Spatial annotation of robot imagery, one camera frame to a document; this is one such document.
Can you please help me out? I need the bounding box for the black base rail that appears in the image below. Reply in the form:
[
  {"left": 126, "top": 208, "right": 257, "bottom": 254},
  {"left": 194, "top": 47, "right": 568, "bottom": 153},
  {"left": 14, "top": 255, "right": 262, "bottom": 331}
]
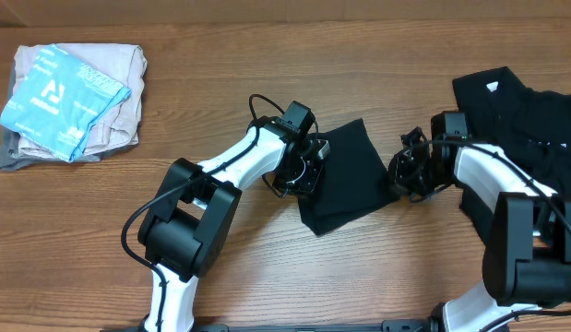
[{"left": 100, "top": 318, "right": 510, "bottom": 332}]

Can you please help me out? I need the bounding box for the folded light blue printed shirt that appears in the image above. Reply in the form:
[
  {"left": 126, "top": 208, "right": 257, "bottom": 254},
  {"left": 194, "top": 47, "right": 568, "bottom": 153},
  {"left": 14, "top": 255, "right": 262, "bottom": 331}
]
[{"left": 0, "top": 44, "right": 131, "bottom": 162}]

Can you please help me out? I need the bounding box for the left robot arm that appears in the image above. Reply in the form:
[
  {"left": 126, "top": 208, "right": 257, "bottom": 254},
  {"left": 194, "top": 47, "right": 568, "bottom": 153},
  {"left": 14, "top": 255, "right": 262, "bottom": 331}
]
[{"left": 130, "top": 101, "right": 328, "bottom": 331}]

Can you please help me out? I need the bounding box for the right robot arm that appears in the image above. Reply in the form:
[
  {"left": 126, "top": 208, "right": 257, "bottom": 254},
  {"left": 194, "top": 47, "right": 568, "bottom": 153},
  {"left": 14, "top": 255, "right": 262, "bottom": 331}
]
[{"left": 382, "top": 112, "right": 571, "bottom": 331}]

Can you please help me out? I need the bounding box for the black t-shirt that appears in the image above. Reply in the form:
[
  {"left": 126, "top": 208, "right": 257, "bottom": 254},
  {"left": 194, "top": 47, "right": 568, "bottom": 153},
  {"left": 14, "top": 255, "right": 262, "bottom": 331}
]
[{"left": 298, "top": 118, "right": 399, "bottom": 236}]

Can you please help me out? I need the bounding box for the folded beige shirt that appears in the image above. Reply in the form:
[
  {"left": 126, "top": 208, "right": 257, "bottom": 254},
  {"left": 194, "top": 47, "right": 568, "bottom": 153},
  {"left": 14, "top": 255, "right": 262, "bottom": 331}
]
[{"left": 0, "top": 43, "right": 147, "bottom": 162}]

